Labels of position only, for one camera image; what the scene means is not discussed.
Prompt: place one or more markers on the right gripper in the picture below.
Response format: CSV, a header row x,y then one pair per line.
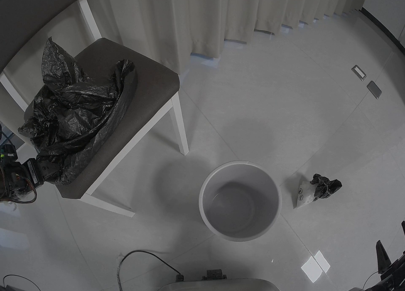
x,y
394,269

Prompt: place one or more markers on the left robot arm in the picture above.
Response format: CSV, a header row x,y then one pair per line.
x,y
12,177

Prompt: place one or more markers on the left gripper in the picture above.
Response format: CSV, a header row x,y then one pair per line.
x,y
34,172

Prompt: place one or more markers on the white trash bin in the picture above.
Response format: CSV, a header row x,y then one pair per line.
x,y
240,210

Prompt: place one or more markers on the black plastic bag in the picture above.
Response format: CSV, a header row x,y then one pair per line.
x,y
79,109

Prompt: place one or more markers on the white chair with grey seat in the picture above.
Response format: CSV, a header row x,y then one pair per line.
x,y
152,87

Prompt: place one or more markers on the crumpled black plastic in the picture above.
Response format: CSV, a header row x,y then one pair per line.
x,y
326,187

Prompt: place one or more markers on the clear printed wrapper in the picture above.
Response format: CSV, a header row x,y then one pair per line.
x,y
302,195

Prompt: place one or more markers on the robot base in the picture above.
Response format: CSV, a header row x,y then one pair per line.
x,y
221,285

